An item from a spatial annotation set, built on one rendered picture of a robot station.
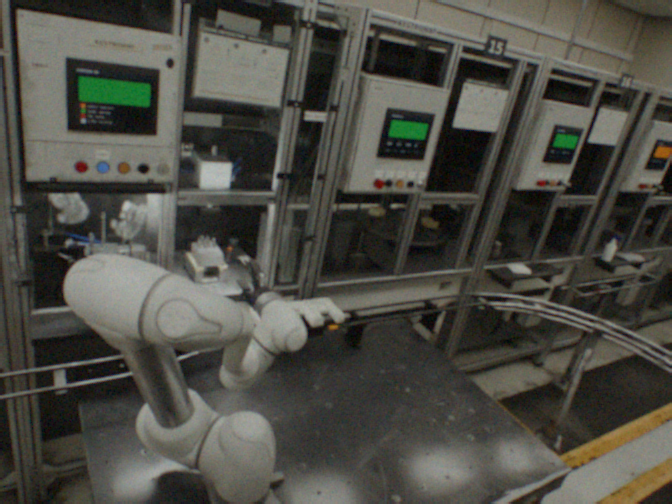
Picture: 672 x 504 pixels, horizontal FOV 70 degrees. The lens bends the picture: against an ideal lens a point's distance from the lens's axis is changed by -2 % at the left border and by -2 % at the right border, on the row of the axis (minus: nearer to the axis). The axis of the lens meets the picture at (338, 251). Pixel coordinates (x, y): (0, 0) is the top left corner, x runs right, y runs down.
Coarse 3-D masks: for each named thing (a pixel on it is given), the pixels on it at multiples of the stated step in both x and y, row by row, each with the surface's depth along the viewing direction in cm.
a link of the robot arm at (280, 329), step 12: (276, 300) 145; (264, 312) 143; (276, 312) 139; (288, 312) 139; (264, 324) 139; (276, 324) 136; (288, 324) 135; (300, 324) 137; (264, 336) 138; (276, 336) 135; (288, 336) 134; (300, 336) 136; (264, 348) 138; (276, 348) 139; (288, 348) 135; (300, 348) 138
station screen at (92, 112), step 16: (112, 80) 137; (128, 80) 139; (144, 80) 142; (80, 112) 137; (96, 112) 139; (112, 112) 141; (128, 112) 143; (144, 112) 145; (128, 128) 145; (144, 128) 147
